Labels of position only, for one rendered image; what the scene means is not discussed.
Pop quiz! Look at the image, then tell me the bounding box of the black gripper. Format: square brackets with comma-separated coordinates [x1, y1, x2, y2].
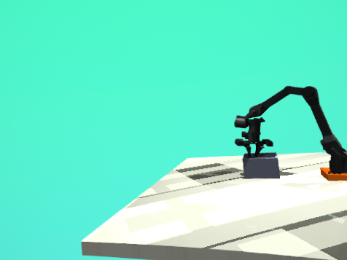
[234, 130, 273, 158]

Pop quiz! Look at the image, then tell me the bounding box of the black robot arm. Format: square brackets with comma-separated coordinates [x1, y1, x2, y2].
[234, 85, 347, 173]

